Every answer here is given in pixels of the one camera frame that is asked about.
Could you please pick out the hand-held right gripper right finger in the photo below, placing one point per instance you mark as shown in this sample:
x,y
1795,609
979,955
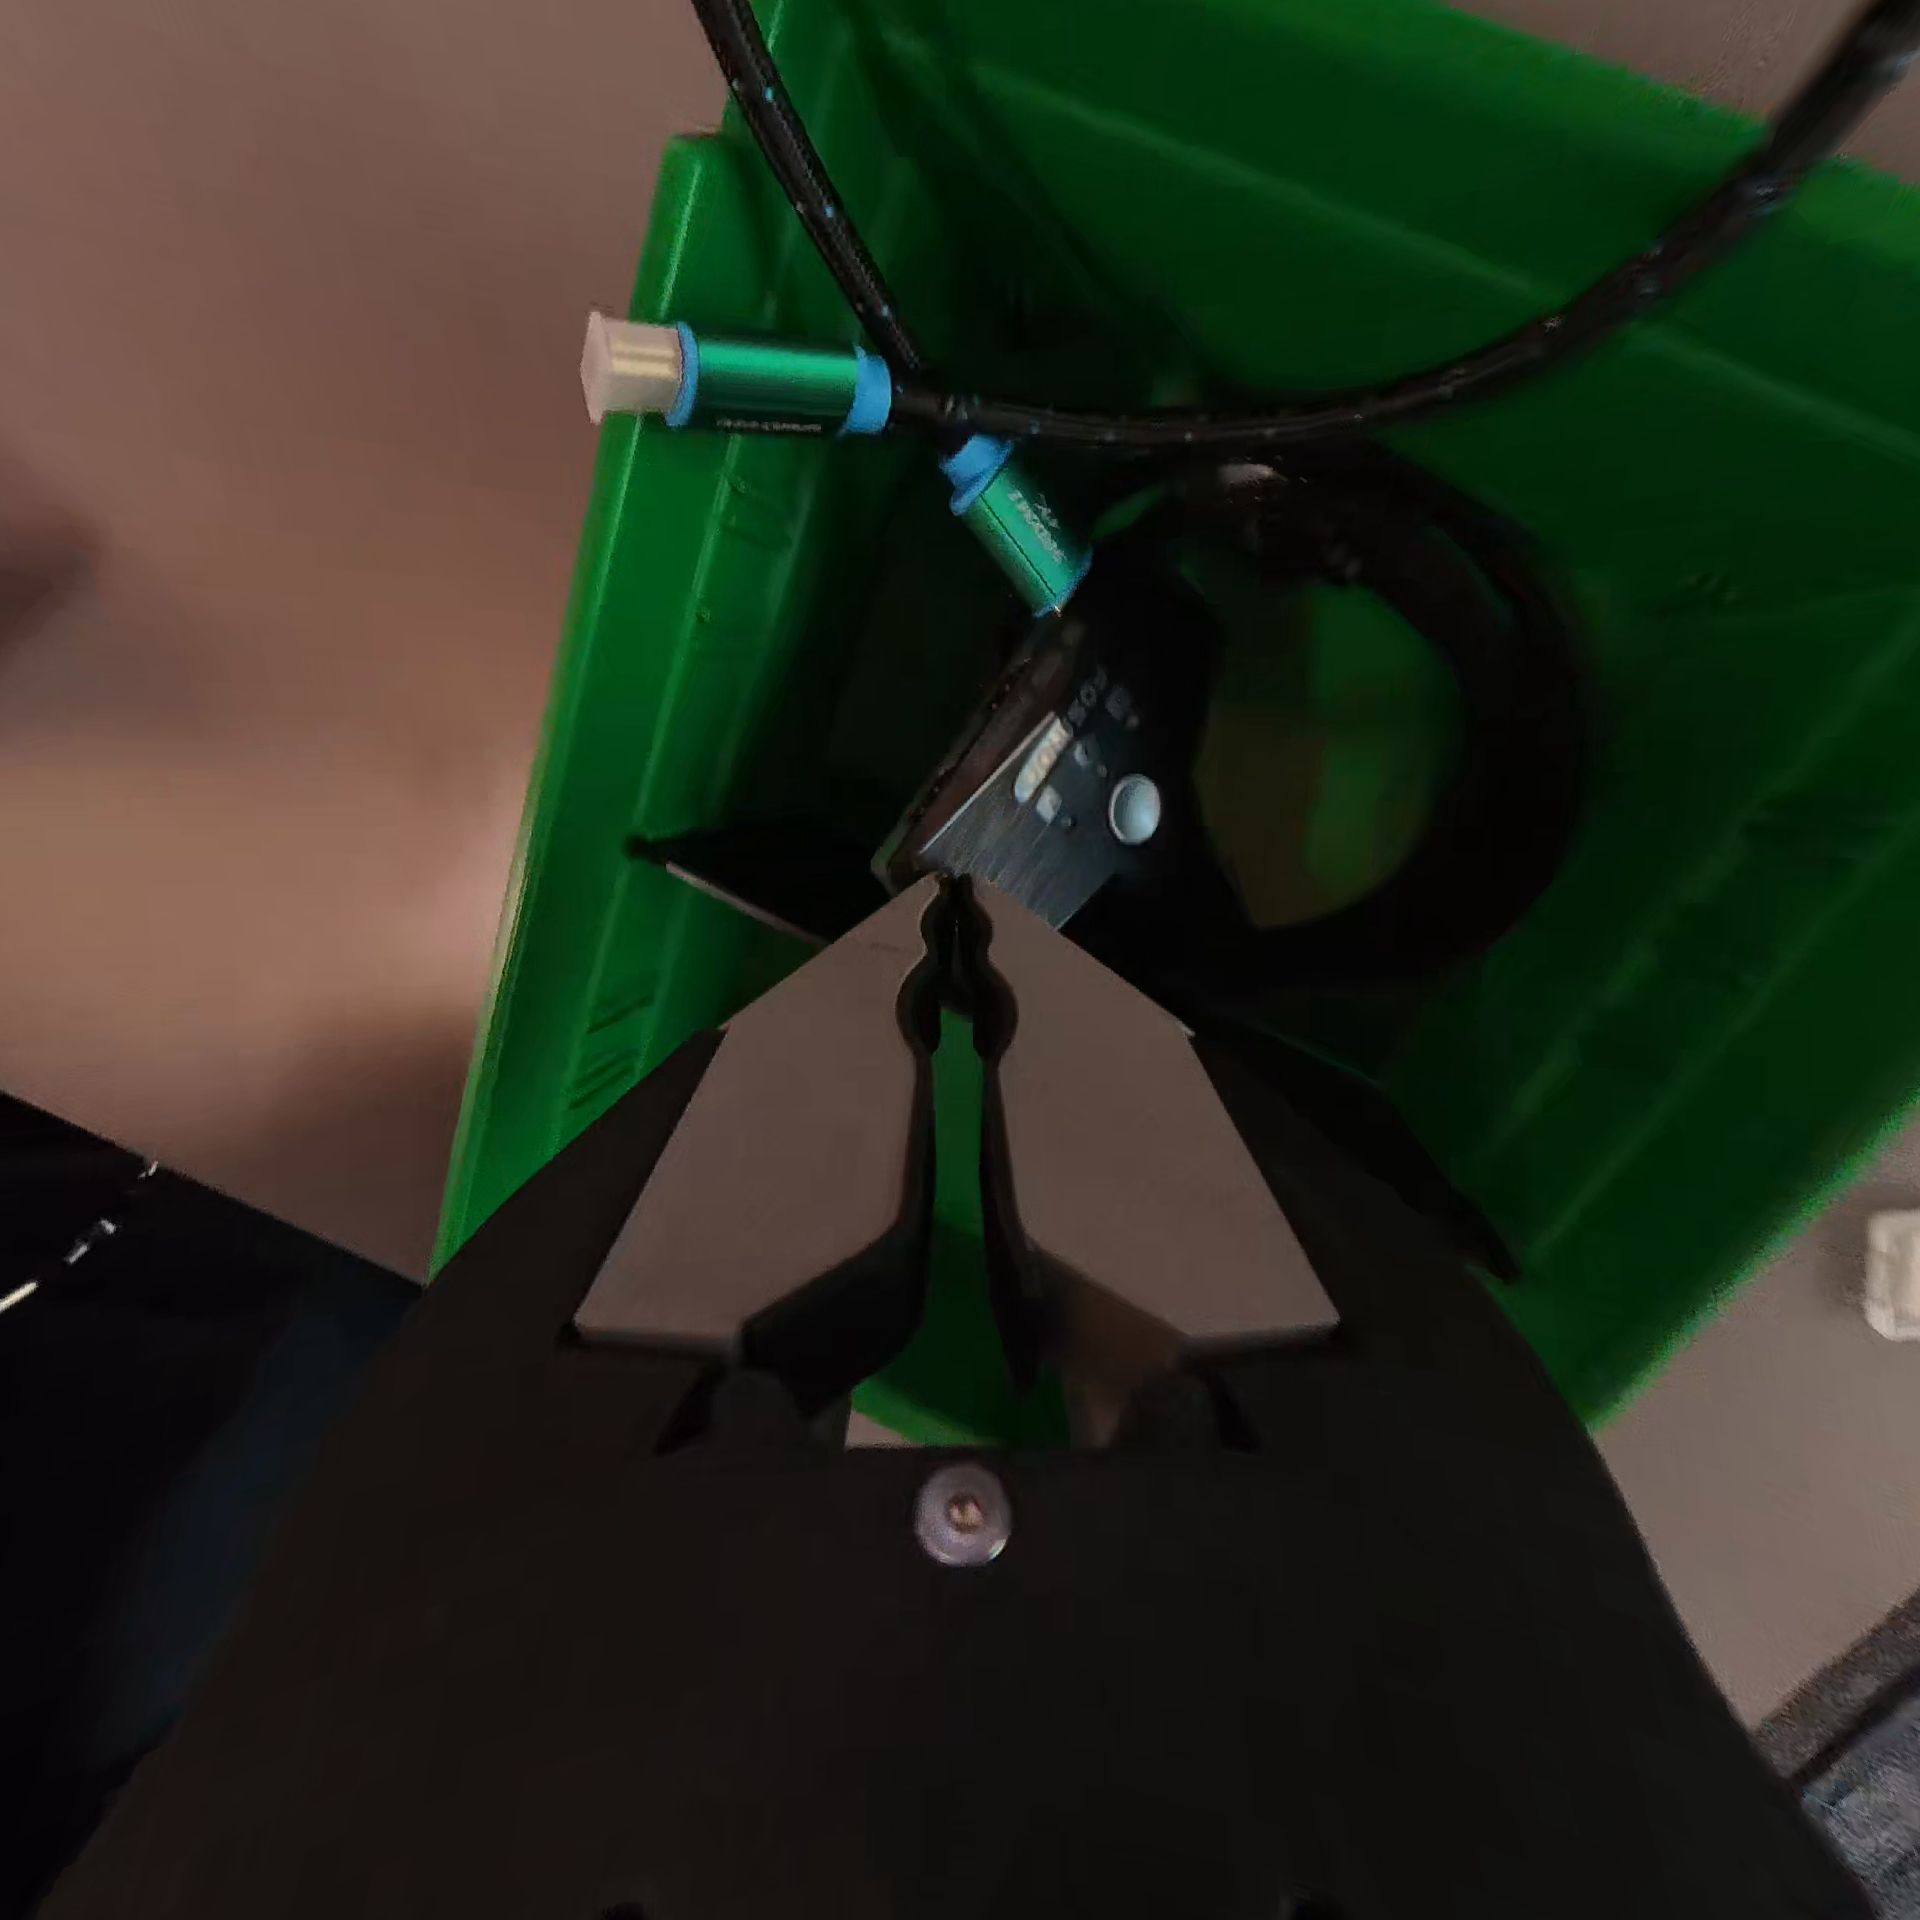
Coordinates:
x,y
1170,1184

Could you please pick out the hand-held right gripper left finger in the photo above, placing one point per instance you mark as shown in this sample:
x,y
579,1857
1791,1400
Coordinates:
x,y
749,1184

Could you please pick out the silver hub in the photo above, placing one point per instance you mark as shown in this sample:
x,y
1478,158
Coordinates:
x,y
997,862

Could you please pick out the green plastic bin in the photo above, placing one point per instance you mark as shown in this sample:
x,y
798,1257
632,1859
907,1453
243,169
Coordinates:
x,y
1650,599

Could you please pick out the small white object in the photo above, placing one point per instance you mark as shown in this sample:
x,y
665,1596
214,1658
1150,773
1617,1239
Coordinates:
x,y
1892,1277

